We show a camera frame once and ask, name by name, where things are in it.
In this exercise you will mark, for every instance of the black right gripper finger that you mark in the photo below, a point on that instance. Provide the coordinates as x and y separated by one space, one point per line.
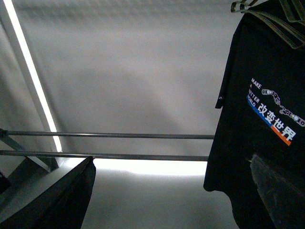
281 191

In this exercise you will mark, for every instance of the black printed t-shirt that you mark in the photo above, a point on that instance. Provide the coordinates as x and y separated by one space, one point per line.
262 102

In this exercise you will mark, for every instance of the metal clothes hanger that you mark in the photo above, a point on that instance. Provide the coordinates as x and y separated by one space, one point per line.
284 17

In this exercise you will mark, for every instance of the black cloth on rack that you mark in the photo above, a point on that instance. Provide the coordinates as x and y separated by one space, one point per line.
61 206

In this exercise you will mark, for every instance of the grey metal drying rack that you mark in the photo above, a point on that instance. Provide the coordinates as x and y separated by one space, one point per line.
122 146

